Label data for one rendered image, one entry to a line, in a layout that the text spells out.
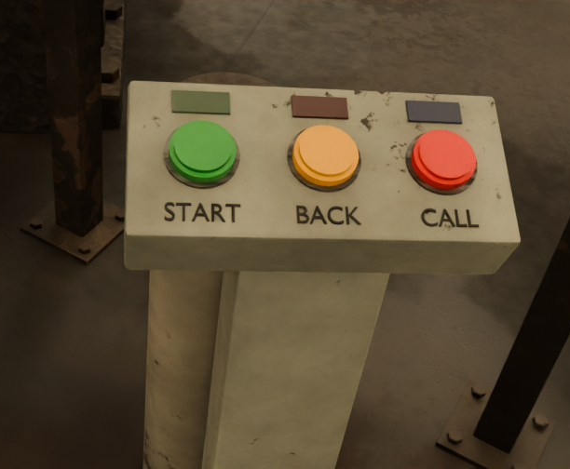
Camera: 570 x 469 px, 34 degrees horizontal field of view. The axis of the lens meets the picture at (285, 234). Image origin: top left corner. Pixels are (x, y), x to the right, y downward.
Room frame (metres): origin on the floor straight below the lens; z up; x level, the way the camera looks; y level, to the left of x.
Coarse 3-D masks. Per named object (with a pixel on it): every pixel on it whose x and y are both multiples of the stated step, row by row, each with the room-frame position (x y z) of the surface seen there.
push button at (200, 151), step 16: (192, 128) 0.44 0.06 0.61; (208, 128) 0.45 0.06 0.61; (224, 128) 0.45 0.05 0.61; (176, 144) 0.43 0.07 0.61; (192, 144) 0.43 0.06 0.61; (208, 144) 0.44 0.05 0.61; (224, 144) 0.44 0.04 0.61; (176, 160) 0.42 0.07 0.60; (192, 160) 0.42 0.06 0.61; (208, 160) 0.43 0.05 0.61; (224, 160) 0.43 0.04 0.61; (192, 176) 0.42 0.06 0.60; (208, 176) 0.42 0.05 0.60
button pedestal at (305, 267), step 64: (128, 128) 0.45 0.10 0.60; (256, 128) 0.47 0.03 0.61; (384, 128) 0.49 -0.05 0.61; (448, 128) 0.50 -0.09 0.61; (128, 192) 0.41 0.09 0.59; (192, 192) 0.41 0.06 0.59; (256, 192) 0.42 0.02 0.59; (320, 192) 0.43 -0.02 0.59; (384, 192) 0.44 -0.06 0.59; (448, 192) 0.45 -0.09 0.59; (128, 256) 0.39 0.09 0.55; (192, 256) 0.40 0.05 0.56; (256, 256) 0.40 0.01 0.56; (320, 256) 0.41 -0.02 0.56; (384, 256) 0.42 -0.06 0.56; (448, 256) 0.43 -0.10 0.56; (256, 320) 0.41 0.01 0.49; (320, 320) 0.42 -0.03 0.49; (256, 384) 0.42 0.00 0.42; (320, 384) 0.43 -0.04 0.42; (256, 448) 0.42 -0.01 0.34; (320, 448) 0.43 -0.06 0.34
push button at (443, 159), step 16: (416, 144) 0.47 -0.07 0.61; (432, 144) 0.47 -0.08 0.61; (448, 144) 0.47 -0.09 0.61; (464, 144) 0.48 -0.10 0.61; (416, 160) 0.46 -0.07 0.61; (432, 160) 0.46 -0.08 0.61; (448, 160) 0.46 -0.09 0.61; (464, 160) 0.47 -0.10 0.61; (432, 176) 0.45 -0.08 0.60; (448, 176) 0.45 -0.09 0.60; (464, 176) 0.46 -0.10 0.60
